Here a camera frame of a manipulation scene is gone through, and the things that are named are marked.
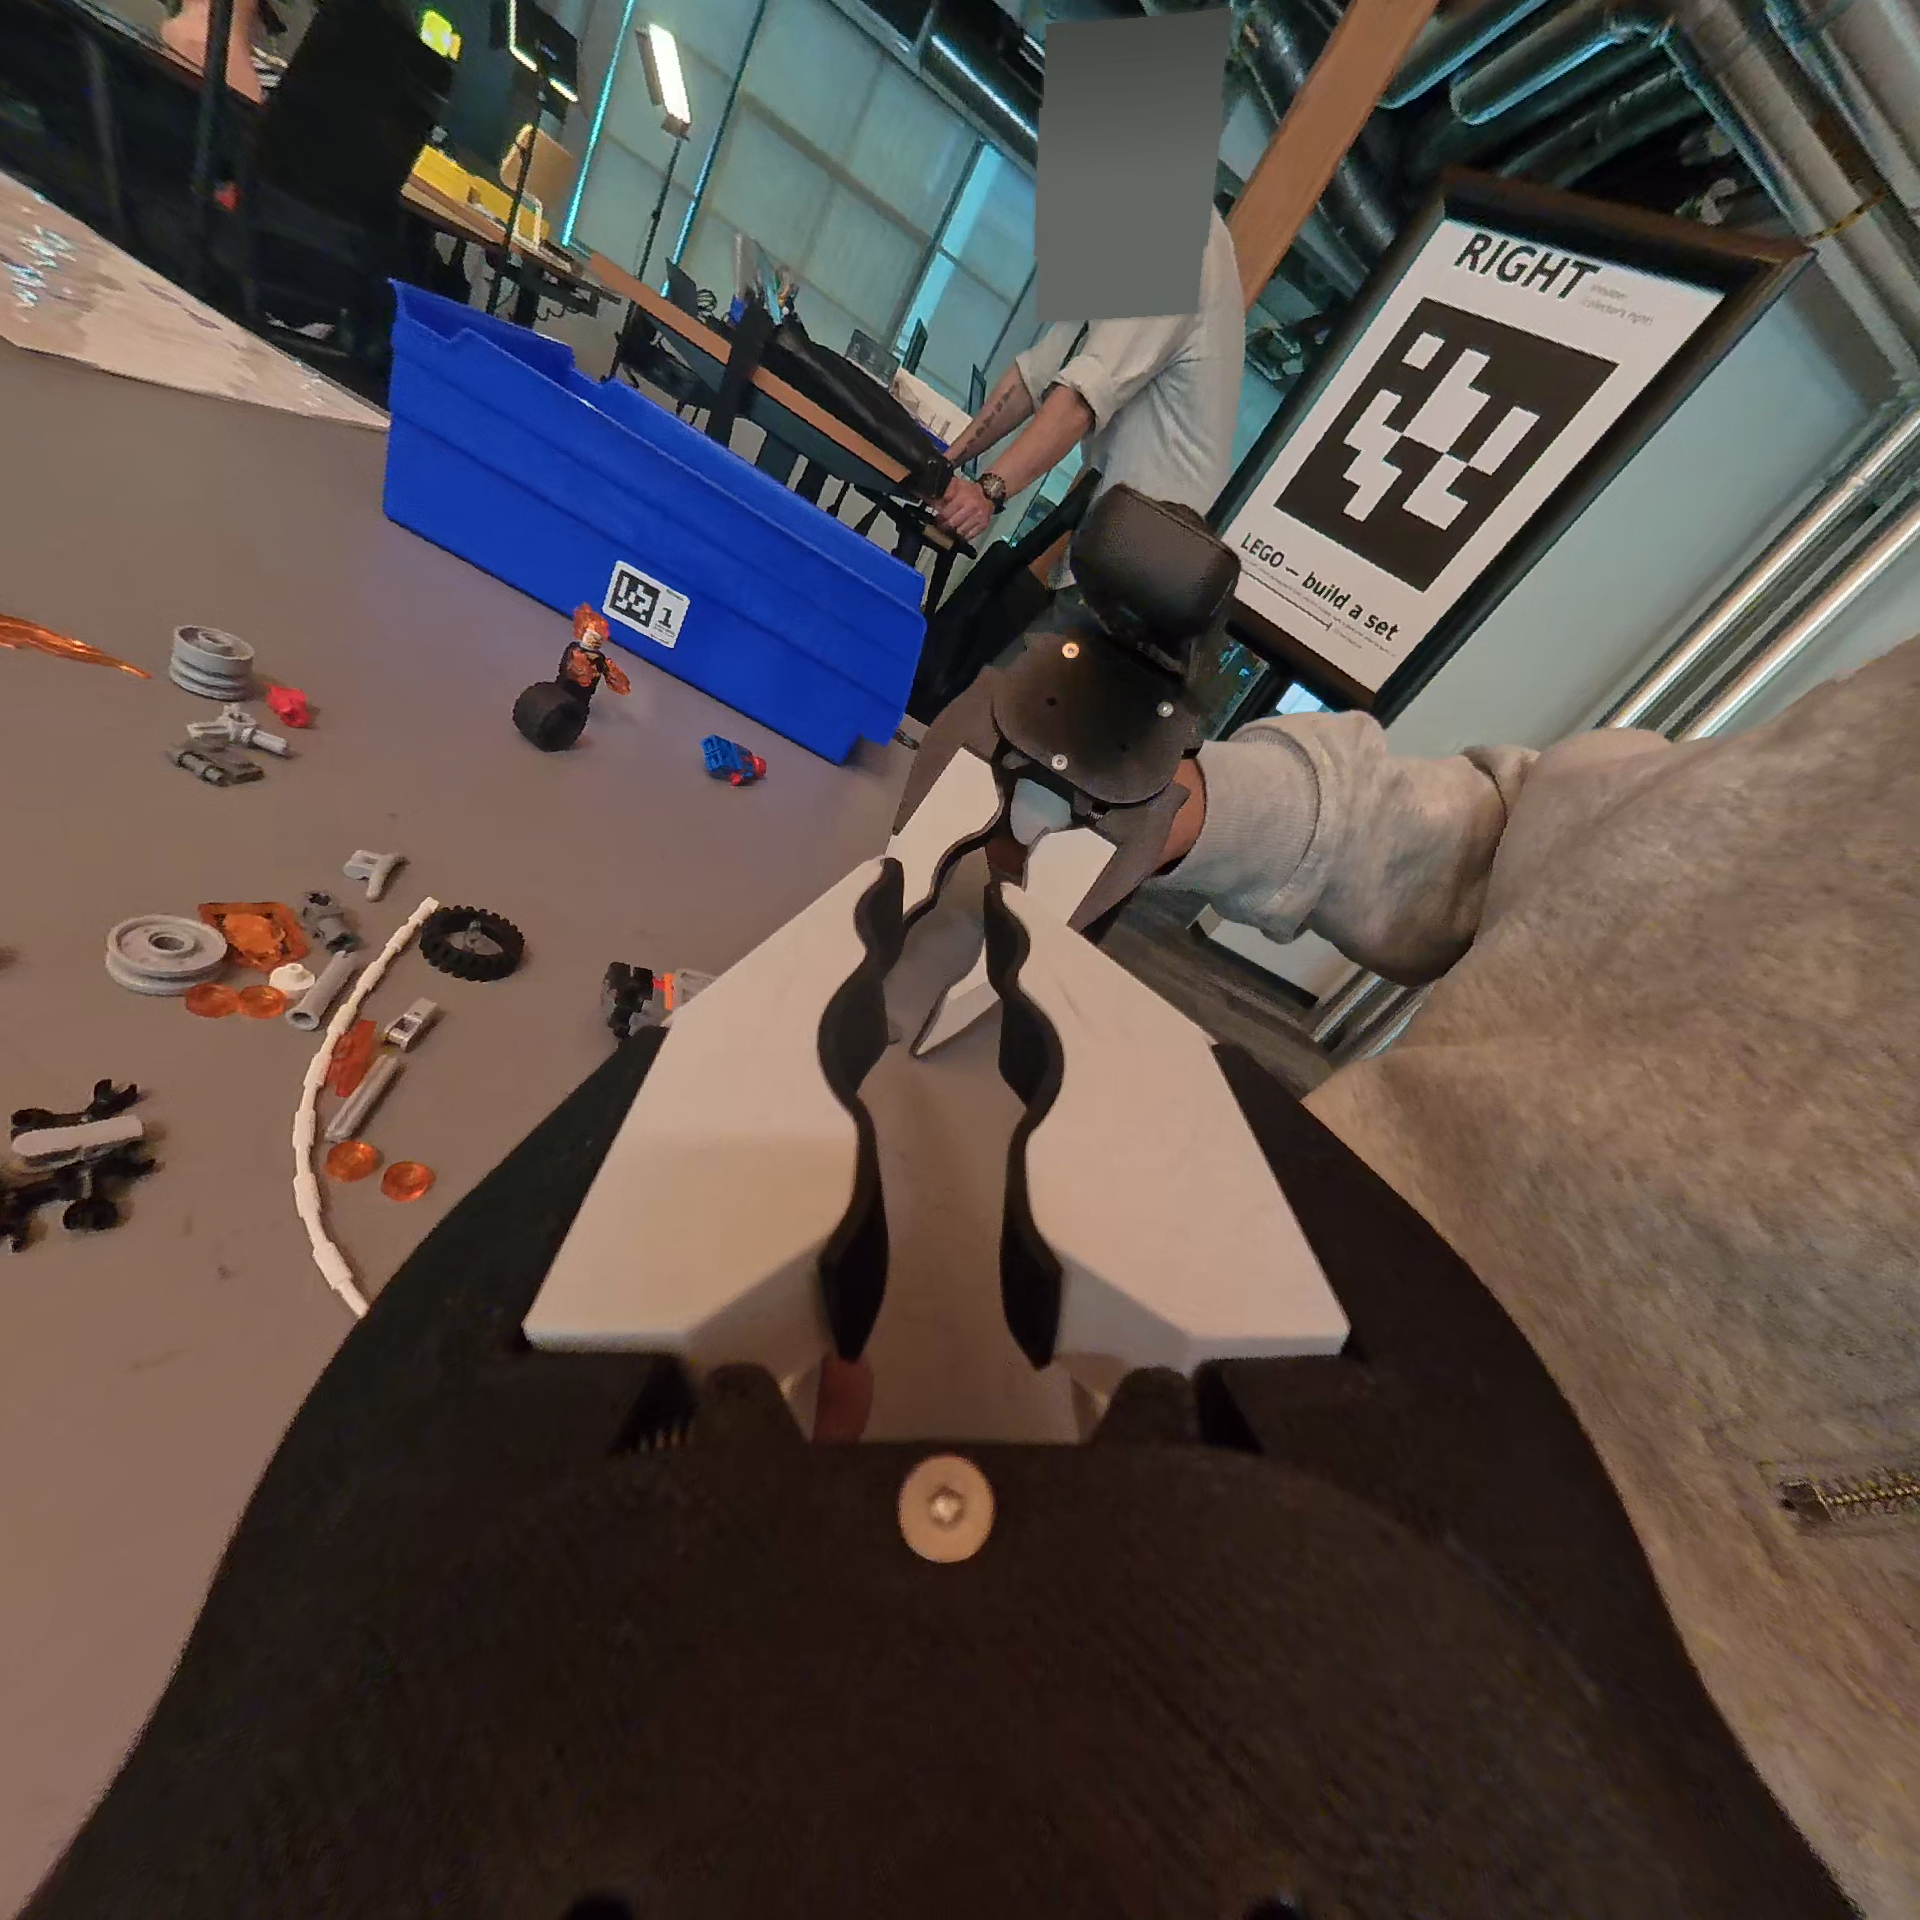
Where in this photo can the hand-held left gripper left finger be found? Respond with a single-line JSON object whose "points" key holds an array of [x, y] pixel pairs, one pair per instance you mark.
{"points": [[705, 1154]]}

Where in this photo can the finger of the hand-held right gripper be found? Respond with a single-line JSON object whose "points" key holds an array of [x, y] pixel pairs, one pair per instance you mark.
{"points": [[949, 825], [954, 974]]}

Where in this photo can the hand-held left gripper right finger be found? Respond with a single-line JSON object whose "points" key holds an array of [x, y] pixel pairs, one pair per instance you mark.
{"points": [[1186, 1200]]}

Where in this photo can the grey black lego assembly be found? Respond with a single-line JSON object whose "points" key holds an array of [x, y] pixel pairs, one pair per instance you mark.
{"points": [[646, 998]]}

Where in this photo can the person's right forearm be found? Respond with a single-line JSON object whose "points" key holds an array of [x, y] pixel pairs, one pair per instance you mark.
{"points": [[1349, 839]]}

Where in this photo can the blue red lego piece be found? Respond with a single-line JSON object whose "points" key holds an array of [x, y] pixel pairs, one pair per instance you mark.
{"points": [[733, 759]]}

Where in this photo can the black treaded lego tire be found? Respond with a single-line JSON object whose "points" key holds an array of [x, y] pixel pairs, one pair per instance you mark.
{"points": [[475, 945]]}

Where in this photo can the medium grey lego tube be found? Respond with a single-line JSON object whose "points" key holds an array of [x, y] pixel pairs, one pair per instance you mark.
{"points": [[364, 1098]]}

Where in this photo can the lego minifigure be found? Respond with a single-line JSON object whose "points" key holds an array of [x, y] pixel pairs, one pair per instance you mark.
{"points": [[594, 657]]}

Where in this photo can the light grey lego tube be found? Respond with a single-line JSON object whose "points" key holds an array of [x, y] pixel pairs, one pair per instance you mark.
{"points": [[325, 991]]}

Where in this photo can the grey T-shaped lego piece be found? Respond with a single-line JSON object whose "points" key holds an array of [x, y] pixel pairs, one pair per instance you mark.
{"points": [[372, 870]]}

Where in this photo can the black lego claw piece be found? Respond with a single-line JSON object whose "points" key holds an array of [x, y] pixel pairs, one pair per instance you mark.
{"points": [[84, 1193], [77, 1103]]}

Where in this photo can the dark grey lego piece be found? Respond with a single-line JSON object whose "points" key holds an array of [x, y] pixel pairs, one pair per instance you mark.
{"points": [[213, 766]]}

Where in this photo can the person's right hand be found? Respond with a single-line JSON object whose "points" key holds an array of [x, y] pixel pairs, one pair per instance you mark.
{"points": [[1194, 810]]}

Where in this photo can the black office chair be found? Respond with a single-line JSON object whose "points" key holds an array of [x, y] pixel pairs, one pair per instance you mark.
{"points": [[990, 615]]}

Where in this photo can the orange round tile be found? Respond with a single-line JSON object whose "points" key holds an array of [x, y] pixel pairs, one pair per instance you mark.
{"points": [[354, 1160], [407, 1181], [261, 1001], [212, 1001]]}

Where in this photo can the orange transparent slope piece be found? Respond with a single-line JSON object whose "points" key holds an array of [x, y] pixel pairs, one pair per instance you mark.
{"points": [[354, 1060]]}

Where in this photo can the black bag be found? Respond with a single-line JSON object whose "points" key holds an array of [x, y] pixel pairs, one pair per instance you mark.
{"points": [[855, 398]]}

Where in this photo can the dark grey pin connector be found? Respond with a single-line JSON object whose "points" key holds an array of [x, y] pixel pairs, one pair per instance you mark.
{"points": [[331, 922]]}

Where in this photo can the framed marker sign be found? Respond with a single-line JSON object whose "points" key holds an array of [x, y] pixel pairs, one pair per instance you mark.
{"points": [[1501, 422]]}

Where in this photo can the orange transparent shield tile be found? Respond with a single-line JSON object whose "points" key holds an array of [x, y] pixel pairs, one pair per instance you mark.
{"points": [[255, 934]]}

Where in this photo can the background wooden desk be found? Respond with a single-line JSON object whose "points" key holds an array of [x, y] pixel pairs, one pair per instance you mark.
{"points": [[705, 340]]}

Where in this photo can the blue plastic bin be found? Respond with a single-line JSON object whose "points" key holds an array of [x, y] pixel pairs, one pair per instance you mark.
{"points": [[524, 480]]}

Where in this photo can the flat grey pulley wheel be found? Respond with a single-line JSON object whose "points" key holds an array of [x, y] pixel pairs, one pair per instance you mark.
{"points": [[163, 954]]}

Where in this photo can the wooden beam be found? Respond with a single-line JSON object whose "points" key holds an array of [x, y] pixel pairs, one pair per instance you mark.
{"points": [[1337, 136]]}

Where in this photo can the light grey rounded bar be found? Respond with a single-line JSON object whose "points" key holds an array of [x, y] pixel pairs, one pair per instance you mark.
{"points": [[77, 1142]]}

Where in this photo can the metal railing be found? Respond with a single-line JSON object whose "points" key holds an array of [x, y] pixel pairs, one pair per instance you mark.
{"points": [[1771, 569]]}

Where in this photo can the ribbed grey wheel hub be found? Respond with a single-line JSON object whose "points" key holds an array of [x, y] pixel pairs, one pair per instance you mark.
{"points": [[212, 663]]}

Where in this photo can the light panel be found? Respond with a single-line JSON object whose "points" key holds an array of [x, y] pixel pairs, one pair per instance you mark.
{"points": [[667, 78]]}

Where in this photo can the yellow storage bins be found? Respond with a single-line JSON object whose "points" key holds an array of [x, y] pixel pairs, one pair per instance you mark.
{"points": [[465, 177]]}

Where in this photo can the long orange flame piece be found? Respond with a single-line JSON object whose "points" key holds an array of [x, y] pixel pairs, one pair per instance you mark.
{"points": [[61, 642]]}

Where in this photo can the metal ceiling pipes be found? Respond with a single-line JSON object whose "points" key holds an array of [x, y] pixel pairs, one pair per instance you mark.
{"points": [[1651, 76]]}

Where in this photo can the printed board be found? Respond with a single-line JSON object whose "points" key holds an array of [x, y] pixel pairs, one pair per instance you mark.
{"points": [[119, 301]]}

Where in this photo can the small grey bracket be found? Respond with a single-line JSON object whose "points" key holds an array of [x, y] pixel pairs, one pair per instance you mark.
{"points": [[412, 1023]]}

